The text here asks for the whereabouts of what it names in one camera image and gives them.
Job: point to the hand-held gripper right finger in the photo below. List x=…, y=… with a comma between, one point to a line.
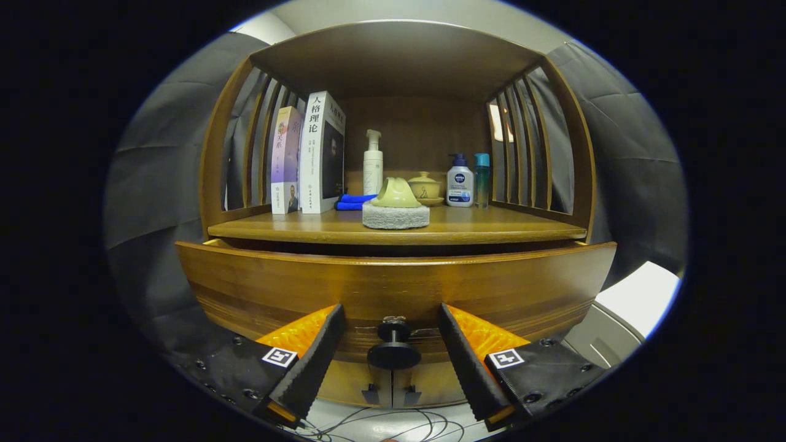
x=473, y=374

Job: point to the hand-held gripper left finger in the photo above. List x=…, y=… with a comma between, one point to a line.
x=313, y=368

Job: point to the black round drawer knob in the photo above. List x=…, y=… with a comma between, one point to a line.
x=393, y=353

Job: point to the wooden drawer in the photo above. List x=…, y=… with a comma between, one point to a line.
x=393, y=282

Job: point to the wooden cabinet door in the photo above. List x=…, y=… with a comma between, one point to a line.
x=439, y=380
x=344, y=380

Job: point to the wooden countertop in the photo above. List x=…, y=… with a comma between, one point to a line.
x=491, y=227

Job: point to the wooden cabinet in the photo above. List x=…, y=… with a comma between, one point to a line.
x=417, y=129

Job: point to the grey slatted chair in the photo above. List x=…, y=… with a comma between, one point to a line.
x=595, y=341

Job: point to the blue folded cloth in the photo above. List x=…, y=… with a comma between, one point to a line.
x=353, y=201

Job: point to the white panel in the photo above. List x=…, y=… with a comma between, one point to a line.
x=642, y=294

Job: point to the white and blue lotion bottle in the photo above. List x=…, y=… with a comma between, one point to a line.
x=460, y=184

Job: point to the teal bottle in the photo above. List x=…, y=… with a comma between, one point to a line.
x=482, y=181

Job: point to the yellow lidded teacup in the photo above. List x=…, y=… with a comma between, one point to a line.
x=425, y=186

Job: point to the purple book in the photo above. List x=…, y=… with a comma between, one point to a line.
x=285, y=159

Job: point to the white pump bottle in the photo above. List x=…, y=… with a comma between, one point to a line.
x=373, y=166

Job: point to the thick white book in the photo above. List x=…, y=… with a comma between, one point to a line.
x=319, y=153

